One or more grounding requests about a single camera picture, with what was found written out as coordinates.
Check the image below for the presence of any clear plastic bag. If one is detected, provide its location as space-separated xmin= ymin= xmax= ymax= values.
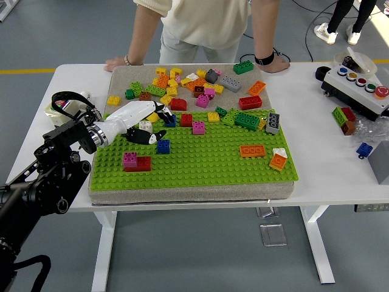
xmin=352 ymin=117 xmax=389 ymax=145

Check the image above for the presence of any black ring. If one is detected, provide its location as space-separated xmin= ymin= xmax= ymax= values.
xmin=315 ymin=66 xmax=332 ymax=82

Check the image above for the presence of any red curved brick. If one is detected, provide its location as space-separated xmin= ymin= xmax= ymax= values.
xmin=170 ymin=97 xmax=188 ymax=111

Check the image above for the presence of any orange two-by-four brick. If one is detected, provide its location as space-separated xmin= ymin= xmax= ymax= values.
xmin=239 ymin=144 xmax=266 ymax=158
xmin=247 ymin=80 xmax=267 ymax=97

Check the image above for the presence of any person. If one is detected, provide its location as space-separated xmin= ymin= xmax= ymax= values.
xmin=133 ymin=0 xmax=282 ymax=64

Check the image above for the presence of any small clear plastic case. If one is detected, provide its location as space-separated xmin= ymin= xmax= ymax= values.
xmin=256 ymin=206 xmax=276 ymax=218

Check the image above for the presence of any white push-button control box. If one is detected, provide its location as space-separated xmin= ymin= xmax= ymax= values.
xmin=321 ymin=65 xmax=389 ymax=122

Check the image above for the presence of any white desk frame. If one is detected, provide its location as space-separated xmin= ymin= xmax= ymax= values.
xmin=0 ymin=0 xmax=16 ymax=23

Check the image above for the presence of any orange and yellow brick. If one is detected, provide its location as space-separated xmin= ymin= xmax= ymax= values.
xmin=269 ymin=153 xmax=286 ymax=170

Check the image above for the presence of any grey box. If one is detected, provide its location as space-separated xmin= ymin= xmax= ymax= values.
xmin=367 ymin=140 xmax=389 ymax=186

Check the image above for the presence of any black floor cable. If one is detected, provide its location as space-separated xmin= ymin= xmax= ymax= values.
xmin=305 ymin=0 xmax=338 ymax=63
xmin=239 ymin=30 xmax=292 ymax=64

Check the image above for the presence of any person's right hand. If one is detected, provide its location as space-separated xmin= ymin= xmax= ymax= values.
xmin=103 ymin=55 xmax=127 ymax=72

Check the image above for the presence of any black wristband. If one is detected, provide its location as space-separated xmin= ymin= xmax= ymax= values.
xmin=254 ymin=50 xmax=275 ymax=66

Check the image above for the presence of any blue brick with keyring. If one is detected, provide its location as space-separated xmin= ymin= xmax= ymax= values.
xmin=356 ymin=142 xmax=374 ymax=159

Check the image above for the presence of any blue sloped brick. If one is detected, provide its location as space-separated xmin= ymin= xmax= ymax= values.
xmin=156 ymin=139 xmax=171 ymax=155

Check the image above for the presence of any large orange brick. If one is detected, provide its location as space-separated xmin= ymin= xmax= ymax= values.
xmin=185 ymin=77 xmax=208 ymax=92

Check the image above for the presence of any lime green two-by-four brick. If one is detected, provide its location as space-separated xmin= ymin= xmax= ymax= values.
xmin=144 ymin=85 xmax=167 ymax=98

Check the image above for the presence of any grey two-by-four brick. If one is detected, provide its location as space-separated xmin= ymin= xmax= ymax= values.
xmin=219 ymin=75 xmax=243 ymax=93
xmin=265 ymin=111 xmax=281 ymax=134

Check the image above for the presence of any beige switch box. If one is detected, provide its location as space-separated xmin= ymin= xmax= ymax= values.
xmin=44 ymin=99 xmax=81 ymax=127

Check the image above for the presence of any person's left hand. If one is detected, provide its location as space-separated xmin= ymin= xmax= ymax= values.
xmin=260 ymin=56 xmax=292 ymax=74

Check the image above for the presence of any green studded baseplate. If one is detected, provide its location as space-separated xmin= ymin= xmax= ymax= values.
xmin=89 ymin=108 xmax=300 ymax=192

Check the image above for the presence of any clear plastic container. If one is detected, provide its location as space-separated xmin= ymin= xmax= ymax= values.
xmin=333 ymin=46 xmax=378 ymax=77

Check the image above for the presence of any large clear plastic case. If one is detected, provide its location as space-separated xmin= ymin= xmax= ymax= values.
xmin=260 ymin=224 xmax=288 ymax=247

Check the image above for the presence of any table height control panel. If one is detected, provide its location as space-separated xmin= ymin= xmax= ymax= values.
xmin=354 ymin=203 xmax=389 ymax=213

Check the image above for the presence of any red two-by-four brick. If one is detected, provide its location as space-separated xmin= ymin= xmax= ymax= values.
xmin=238 ymin=95 xmax=263 ymax=111
xmin=123 ymin=156 xmax=152 ymax=173

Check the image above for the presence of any dark green two-by-four brick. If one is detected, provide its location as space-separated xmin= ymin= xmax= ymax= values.
xmin=234 ymin=111 xmax=261 ymax=131
xmin=233 ymin=59 xmax=255 ymax=75

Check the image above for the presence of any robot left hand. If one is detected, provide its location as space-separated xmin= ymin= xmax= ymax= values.
xmin=92 ymin=100 xmax=177 ymax=148

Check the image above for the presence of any white table leg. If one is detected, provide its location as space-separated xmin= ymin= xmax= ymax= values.
xmin=299 ymin=206 xmax=336 ymax=285
xmin=91 ymin=210 xmax=118 ymax=292

